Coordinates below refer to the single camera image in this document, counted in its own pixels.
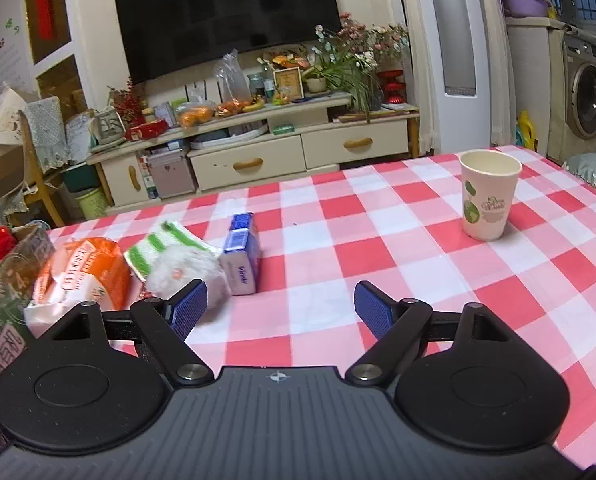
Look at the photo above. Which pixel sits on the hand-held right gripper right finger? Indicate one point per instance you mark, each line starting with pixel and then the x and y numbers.
pixel 373 310

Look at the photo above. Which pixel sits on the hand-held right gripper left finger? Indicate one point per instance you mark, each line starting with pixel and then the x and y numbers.
pixel 187 307

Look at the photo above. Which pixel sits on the green cardboard box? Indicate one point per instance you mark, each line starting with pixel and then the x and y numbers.
pixel 7 310

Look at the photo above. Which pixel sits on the green striped white cloth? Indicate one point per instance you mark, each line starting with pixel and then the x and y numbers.
pixel 152 247

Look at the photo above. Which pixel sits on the blue tissue packet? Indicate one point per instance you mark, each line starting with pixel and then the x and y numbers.
pixel 240 260

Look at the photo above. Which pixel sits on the red white checked tablecloth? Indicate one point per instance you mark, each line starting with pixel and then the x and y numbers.
pixel 353 220

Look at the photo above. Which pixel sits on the orange white bread bag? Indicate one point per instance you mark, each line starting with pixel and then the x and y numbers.
pixel 87 270

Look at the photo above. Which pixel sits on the grey storage box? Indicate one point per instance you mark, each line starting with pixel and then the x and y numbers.
pixel 172 175

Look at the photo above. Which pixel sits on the light green bucket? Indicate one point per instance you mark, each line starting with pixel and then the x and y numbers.
pixel 92 205

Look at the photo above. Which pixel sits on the cream cabinet door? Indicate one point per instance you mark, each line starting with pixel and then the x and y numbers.
pixel 117 180

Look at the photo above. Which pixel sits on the white paper cup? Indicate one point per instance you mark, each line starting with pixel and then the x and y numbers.
pixel 488 195

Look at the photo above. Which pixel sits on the cream cabinet drawer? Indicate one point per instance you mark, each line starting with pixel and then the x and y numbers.
pixel 278 157
pixel 328 152

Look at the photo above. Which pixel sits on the white oval tray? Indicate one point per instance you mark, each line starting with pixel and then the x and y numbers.
pixel 227 140

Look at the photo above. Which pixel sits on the red gift box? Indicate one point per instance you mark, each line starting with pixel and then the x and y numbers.
pixel 147 131

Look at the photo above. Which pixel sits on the plastic bag of oranges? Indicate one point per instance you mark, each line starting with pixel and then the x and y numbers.
pixel 197 115

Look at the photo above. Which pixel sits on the small green box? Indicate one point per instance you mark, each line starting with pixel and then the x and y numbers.
pixel 284 129

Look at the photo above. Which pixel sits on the yellow bananas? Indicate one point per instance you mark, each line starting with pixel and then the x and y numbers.
pixel 254 106

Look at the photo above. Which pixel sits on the cream television cabinet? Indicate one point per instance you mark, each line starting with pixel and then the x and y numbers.
pixel 298 110

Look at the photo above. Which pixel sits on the red berry branch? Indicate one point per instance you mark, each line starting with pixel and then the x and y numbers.
pixel 127 100

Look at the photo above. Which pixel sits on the red decorative stand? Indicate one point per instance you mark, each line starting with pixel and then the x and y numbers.
pixel 390 87

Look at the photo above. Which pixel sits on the wooden chair with lace cover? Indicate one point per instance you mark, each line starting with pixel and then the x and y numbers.
pixel 42 130

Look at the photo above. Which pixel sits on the white curtain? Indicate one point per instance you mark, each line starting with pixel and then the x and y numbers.
pixel 420 85

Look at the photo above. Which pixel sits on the green potted plant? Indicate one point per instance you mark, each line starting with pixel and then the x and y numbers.
pixel 317 85

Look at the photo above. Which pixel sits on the tall clear plastic bag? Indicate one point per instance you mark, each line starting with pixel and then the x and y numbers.
pixel 232 80

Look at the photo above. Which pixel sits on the yellow plastic toy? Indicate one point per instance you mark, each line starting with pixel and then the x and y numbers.
pixel 525 132

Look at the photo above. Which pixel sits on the clear plastic bottle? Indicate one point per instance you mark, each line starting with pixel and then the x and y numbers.
pixel 268 82

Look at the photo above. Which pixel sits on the pink flower bouquet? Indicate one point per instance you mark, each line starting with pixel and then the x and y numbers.
pixel 368 42

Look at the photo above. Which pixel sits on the white standing air conditioner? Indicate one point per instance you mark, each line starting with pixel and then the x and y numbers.
pixel 458 35

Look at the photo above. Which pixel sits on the black television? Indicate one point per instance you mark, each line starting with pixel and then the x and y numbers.
pixel 227 20

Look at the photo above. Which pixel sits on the grey washing machine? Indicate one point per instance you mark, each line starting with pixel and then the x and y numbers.
pixel 583 100

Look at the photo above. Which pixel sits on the purple plastic basin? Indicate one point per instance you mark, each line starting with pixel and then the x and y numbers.
pixel 525 6

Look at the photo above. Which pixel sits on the wooden picture frame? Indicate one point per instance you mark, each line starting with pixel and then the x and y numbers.
pixel 289 85

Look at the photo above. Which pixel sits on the wall poster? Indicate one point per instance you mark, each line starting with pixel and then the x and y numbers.
pixel 2 60

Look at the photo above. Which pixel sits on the red knot wall decoration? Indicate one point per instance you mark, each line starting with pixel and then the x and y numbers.
pixel 42 0

